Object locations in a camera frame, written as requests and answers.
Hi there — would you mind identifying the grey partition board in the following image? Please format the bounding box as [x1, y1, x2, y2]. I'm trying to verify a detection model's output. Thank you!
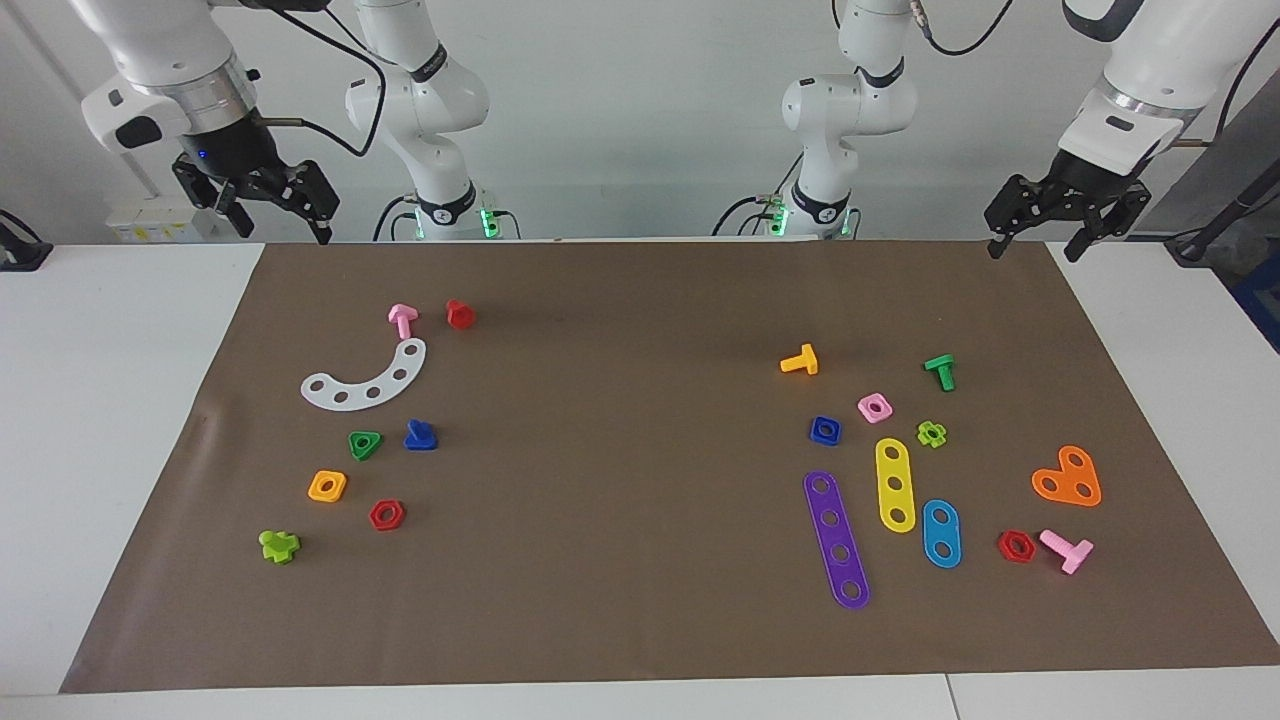
[1135, 95, 1280, 241]

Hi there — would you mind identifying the yellow three-hole strip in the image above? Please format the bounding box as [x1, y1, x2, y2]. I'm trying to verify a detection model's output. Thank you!
[874, 437, 918, 534]

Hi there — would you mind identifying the black clamp mount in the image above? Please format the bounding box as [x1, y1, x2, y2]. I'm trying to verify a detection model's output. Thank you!
[0, 208, 53, 273]

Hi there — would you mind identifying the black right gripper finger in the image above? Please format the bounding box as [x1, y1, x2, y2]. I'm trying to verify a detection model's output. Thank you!
[172, 155, 251, 238]
[285, 160, 341, 246]

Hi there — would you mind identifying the brown table mat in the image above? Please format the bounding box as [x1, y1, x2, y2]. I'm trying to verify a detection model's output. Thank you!
[60, 240, 1280, 694]

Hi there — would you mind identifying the purple four-hole strip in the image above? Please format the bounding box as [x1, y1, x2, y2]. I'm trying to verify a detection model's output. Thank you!
[803, 470, 871, 611]

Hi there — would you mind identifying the black base cable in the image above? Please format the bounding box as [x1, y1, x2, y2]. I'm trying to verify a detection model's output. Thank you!
[373, 193, 413, 241]
[712, 195, 776, 238]

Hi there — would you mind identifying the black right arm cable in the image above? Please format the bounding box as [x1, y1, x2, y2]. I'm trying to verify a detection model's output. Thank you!
[210, 5, 389, 159]

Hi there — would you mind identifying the blue crate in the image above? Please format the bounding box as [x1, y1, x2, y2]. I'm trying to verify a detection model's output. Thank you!
[1232, 250, 1280, 353]

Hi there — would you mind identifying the black stand pole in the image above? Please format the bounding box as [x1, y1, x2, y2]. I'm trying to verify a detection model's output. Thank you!
[1165, 160, 1280, 267]

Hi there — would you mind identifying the blue two-hole strip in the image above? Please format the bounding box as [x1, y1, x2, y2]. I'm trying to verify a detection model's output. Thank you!
[921, 499, 963, 570]

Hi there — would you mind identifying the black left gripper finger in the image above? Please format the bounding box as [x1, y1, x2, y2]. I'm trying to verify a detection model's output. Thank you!
[1063, 182, 1151, 263]
[985, 175, 1051, 259]

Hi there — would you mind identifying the white curved five-hole plate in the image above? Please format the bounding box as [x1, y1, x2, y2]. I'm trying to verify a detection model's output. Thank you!
[300, 338, 428, 412]

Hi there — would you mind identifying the white power strip box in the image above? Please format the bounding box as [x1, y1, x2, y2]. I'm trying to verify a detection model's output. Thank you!
[105, 195, 236, 244]

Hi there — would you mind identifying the orange-red three-hole corner plate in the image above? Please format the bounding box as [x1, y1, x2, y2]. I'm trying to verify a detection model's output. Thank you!
[1031, 445, 1103, 508]

